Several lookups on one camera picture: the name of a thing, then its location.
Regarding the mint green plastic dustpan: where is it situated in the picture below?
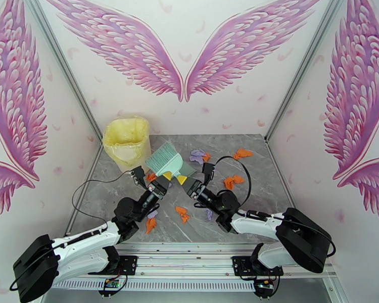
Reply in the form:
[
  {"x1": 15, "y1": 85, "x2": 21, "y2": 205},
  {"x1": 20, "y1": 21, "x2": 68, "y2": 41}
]
[{"x1": 158, "y1": 152, "x2": 197, "y2": 186}]

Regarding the mint green hand brush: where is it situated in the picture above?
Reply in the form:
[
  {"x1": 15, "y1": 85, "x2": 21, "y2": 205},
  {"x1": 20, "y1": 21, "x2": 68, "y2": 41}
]
[{"x1": 144, "y1": 140, "x2": 185, "y2": 186}]

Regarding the large purple paper scrap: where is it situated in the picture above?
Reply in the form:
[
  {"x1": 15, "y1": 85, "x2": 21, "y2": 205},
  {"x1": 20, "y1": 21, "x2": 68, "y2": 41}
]
[{"x1": 189, "y1": 148, "x2": 208, "y2": 164}]

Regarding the cream plastic trash bin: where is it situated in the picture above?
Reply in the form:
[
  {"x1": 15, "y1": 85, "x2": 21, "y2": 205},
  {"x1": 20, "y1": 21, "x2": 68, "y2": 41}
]
[{"x1": 102, "y1": 117, "x2": 152, "y2": 174}]

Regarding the yellowish clear bin liner bag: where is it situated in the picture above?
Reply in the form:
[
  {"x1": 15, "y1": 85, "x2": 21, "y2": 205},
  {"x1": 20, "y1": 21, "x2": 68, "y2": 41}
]
[{"x1": 102, "y1": 117, "x2": 151, "y2": 166}]

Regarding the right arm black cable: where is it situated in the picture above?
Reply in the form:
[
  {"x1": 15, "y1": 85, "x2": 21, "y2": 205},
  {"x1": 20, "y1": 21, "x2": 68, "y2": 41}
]
[{"x1": 213, "y1": 156, "x2": 337, "y2": 259}]

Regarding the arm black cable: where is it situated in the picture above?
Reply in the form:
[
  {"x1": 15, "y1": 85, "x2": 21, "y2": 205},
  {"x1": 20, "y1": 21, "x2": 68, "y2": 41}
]
[
  {"x1": 213, "y1": 156, "x2": 337, "y2": 259},
  {"x1": 72, "y1": 171, "x2": 133, "y2": 225}
]

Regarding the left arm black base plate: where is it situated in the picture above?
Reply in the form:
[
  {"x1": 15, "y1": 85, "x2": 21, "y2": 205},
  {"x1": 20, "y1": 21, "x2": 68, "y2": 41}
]
[{"x1": 87, "y1": 255, "x2": 138, "y2": 276}]

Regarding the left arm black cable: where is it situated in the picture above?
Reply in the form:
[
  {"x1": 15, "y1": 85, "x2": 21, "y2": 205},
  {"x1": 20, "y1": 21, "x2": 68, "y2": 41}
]
[{"x1": 72, "y1": 171, "x2": 133, "y2": 225}]

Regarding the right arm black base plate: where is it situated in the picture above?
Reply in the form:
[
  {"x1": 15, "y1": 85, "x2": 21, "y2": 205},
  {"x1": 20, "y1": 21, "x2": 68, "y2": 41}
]
[{"x1": 233, "y1": 255, "x2": 285, "y2": 278}]

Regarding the aluminium mounting rail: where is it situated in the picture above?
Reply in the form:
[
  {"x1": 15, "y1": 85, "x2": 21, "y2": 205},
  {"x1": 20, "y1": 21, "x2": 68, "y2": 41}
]
[{"x1": 52, "y1": 242, "x2": 339, "y2": 292}]

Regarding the white perforated cable tray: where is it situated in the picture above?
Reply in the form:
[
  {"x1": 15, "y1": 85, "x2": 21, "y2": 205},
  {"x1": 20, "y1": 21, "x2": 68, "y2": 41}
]
[{"x1": 54, "y1": 277, "x2": 257, "y2": 292}]

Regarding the aluminium frame post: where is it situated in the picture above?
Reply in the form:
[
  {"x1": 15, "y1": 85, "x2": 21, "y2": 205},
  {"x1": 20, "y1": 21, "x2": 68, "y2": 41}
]
[
  {"x1": 264, "y1": 0, "x2": 353, "y2": 144},
  {"x1": 21, "y1": 0, "x2": 104, "y2": 145}
]

